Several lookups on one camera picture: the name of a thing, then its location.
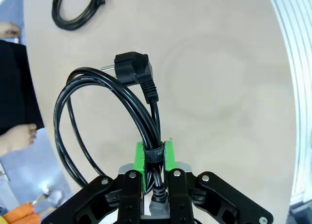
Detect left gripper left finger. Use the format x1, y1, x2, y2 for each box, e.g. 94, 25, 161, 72
40, 141, 147, 224

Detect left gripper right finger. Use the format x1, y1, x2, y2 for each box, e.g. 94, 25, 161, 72
163, 140, 274, 224

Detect black power cable with plug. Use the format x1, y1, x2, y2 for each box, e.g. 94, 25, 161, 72
54, 52, 171, 217

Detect black braided USB cable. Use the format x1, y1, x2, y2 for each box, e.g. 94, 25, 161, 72
51, 0, 106, 31

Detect person's right hand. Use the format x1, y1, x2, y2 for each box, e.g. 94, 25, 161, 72
0, 123, 38, 158

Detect person's left hand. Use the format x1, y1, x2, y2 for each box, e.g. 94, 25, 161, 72
0, 21, 21, 43

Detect mannequin yellow hoodie orange pants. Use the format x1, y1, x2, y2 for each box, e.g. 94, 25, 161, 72
2, 187, 66, 224

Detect person torso black t-shirt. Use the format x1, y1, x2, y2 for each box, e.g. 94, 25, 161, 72
0, 38, 45, 137

